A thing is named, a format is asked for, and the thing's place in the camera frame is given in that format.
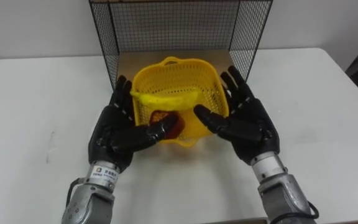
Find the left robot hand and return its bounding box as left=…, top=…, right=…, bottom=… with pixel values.
left=88, top=75, right=180, bottom=174

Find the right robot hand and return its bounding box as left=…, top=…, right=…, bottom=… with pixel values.
left=193, top=65, right=281, bottom=166

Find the yellow banana soft toy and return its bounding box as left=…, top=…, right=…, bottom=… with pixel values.
left=130, top=88, right=202, bottom=112

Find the yellow plastic basket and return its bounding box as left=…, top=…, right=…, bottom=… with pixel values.
left=130, top=56, right=230, bottom=147

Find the red apple soft toy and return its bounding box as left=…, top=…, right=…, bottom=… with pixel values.
left=149, top=110, right=186, bottom=140

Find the white desk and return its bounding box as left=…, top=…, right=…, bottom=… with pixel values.
left=0, top=47, right=358, bottom=224

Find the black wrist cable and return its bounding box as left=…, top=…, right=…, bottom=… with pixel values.
left=268, top=201, right=320, bottom=224
left=65, top=177, right=86, bottom=208

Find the black wire mesh wooden shelf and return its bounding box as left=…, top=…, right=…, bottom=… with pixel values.
left=88, top=0, right=273, bottom=91

